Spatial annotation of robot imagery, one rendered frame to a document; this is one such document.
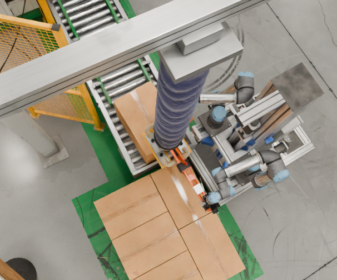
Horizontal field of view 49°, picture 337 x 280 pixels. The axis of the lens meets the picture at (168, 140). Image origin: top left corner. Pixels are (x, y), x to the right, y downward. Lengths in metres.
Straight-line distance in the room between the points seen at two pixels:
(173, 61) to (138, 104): 2.01
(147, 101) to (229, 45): 2.01
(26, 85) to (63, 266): 3.18
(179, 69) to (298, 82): 1.22
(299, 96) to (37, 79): 1.68
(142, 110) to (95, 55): 2.17
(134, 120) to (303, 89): 1.54
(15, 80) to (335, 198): 3.96
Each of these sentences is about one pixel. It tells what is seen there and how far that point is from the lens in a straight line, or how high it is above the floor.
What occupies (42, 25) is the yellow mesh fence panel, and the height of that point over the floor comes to 2.10.
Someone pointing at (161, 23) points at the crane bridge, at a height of 3.05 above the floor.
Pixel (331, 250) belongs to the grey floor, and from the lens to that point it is 4.61.
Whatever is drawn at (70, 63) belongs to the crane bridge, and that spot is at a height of 3.05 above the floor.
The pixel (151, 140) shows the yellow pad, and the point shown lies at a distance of 3.08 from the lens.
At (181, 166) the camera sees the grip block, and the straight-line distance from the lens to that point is 2.95.
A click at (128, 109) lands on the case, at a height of 0.95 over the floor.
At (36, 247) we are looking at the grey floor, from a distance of 4.32.
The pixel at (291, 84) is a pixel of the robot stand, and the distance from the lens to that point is 2.48.
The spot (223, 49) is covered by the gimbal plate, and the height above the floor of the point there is 2.87.
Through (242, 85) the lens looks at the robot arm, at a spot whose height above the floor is 1.64.
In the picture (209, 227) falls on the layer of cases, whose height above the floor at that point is 0.54.
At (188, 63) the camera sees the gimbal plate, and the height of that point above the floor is 2.88.
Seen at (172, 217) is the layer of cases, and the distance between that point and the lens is 3.62.
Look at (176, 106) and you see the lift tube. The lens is 1.93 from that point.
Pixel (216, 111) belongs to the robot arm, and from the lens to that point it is 3.10.
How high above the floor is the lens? 4.15
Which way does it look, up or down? 75 degrees down
